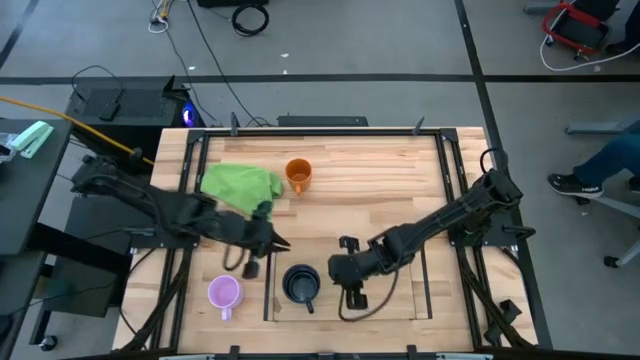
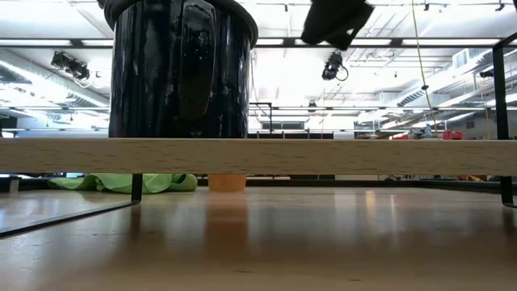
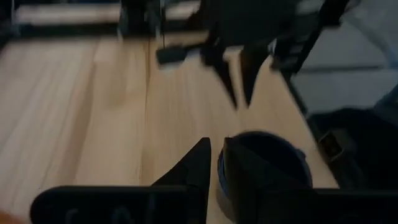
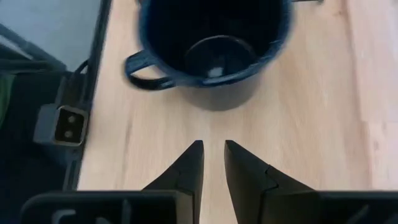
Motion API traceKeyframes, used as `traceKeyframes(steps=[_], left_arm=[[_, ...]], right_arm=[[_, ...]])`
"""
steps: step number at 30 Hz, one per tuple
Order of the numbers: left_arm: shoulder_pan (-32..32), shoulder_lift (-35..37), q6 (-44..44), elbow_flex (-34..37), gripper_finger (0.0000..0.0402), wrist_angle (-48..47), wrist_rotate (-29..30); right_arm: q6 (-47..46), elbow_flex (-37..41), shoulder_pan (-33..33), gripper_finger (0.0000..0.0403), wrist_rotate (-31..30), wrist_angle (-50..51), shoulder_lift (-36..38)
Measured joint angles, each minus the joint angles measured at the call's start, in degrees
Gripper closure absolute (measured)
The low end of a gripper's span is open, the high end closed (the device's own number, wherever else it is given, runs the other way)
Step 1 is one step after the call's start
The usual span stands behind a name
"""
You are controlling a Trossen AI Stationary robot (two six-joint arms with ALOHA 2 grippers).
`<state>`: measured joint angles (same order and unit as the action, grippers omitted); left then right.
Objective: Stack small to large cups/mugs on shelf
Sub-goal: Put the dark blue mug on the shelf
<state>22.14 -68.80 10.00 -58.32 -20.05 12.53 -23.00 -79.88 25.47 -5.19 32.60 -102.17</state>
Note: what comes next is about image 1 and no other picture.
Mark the mint green stapler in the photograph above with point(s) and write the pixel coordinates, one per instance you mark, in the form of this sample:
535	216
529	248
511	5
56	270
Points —
32	137

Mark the red framed cart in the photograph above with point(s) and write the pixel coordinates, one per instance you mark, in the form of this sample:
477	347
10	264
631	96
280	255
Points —
575	30

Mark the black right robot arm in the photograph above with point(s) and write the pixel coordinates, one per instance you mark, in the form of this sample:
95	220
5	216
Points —
440	220

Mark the black phone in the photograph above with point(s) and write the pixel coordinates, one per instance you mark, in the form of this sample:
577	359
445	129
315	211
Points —
109	112

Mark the black metal shelf frame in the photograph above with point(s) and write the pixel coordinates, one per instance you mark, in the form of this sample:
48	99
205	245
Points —
325	133

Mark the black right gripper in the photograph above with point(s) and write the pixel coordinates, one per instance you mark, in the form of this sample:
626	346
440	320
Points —
350	271

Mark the black desk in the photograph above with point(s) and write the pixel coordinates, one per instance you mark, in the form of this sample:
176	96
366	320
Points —
30	200

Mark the pink mug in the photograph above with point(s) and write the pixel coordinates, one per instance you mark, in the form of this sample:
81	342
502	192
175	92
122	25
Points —
225	292

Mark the orange faceted mug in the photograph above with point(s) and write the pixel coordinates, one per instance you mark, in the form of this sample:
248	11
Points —
298	175

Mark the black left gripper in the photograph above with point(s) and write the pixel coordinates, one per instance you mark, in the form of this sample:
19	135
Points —
250	235

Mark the black computer tower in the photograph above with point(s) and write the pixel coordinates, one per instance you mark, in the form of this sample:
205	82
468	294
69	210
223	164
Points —
140	105

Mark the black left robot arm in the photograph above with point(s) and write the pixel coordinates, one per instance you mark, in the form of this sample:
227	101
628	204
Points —
165	207

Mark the black flat box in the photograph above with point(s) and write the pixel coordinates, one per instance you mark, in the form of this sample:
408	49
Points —
322	121

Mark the glossy black mug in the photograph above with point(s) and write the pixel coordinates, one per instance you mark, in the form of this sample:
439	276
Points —
301	286

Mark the wooden shelf with black frame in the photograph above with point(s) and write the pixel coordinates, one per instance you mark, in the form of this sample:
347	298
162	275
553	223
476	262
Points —
350	300

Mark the person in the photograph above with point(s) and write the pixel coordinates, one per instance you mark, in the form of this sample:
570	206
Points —
607	160

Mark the green cloth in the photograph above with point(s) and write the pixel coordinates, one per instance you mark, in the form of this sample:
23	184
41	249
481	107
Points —
240	185

